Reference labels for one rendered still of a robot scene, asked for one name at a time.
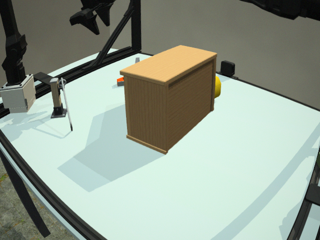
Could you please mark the orange spirit level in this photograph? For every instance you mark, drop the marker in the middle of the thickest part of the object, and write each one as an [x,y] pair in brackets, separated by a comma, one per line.
[120,82]

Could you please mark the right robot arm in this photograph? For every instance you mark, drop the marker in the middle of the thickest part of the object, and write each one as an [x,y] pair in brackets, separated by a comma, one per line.
[16,44]

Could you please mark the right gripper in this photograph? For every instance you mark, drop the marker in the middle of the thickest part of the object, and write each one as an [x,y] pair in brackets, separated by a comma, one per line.
[102,10]

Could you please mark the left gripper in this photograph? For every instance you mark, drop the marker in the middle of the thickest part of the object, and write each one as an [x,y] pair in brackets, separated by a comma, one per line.
[289,9]

